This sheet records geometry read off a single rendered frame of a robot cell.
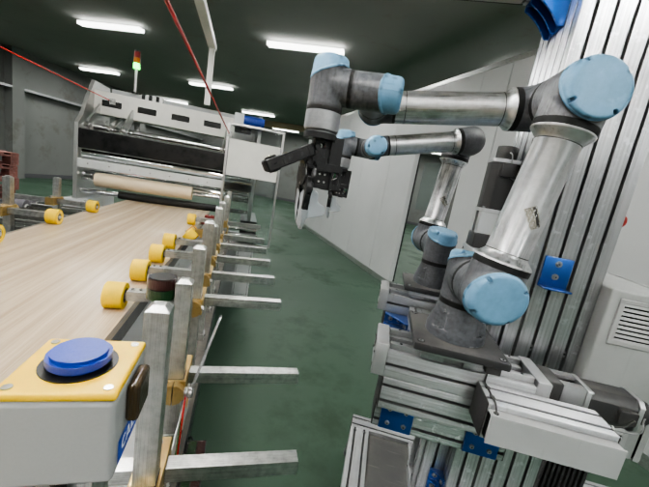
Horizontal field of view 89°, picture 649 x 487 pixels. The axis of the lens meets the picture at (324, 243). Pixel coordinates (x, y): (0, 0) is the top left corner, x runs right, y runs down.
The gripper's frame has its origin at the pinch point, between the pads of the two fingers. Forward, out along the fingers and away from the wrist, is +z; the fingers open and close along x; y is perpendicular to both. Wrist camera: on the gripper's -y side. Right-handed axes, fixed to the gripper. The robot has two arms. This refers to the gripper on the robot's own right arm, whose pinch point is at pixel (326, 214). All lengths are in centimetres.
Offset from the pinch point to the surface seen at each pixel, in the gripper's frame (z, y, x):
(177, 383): 38, -24, -74
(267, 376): 39, -6, -62
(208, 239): 14.3, -40.0, -25.0
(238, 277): 29.2, -29.3, -17.3
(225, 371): 38, -16, -65
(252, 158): -22, -83, 174
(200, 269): 18, -32, -49
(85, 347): 1, -12, -120
